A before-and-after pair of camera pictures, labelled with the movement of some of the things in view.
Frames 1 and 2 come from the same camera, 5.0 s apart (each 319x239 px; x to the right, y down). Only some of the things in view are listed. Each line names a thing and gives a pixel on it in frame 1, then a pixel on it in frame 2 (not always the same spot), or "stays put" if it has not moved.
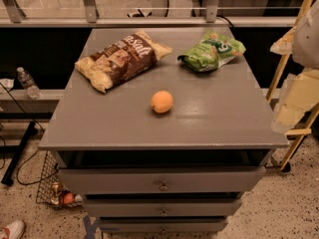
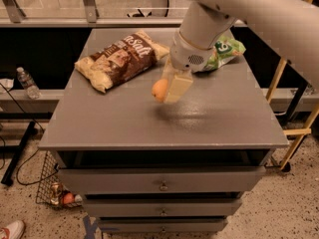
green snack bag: [211, 53] stays put
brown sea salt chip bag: [119, 60] stays put
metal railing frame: [11, 15] stays put
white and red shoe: [12, 230] stays put
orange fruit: [161, 102] to [159, 90]
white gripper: [307, 42] to [186, 56]
